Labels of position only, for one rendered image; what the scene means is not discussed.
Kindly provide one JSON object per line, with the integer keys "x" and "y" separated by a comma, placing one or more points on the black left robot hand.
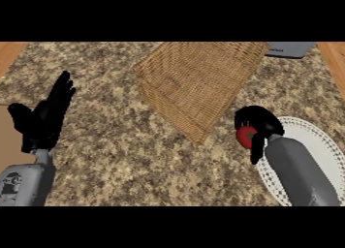
{"x": 44, "y": 119}

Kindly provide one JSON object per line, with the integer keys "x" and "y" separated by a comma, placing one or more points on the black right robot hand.
{"x": 256, "y": 117}

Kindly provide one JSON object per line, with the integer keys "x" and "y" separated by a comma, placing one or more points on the red tomato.
{"x": 246, "y": 137}

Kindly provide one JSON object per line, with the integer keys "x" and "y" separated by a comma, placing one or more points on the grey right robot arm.
{"x": 300, "y": 171}

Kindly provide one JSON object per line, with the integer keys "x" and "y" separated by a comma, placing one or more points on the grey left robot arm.
{"x": 24, "y": 184}

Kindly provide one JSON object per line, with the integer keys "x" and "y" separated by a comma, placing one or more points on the wicker basket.
{"x": 195, "y": 87}

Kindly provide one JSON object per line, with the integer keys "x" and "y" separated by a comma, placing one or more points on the white round lace placemat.
{"x": 328, "y": 151}

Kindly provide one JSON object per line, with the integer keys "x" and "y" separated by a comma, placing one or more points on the tan flat board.
{"x": 3, "y": 142}

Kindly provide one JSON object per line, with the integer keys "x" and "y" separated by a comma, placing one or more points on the grey flat appliance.
{"x": 289, "y": 49}

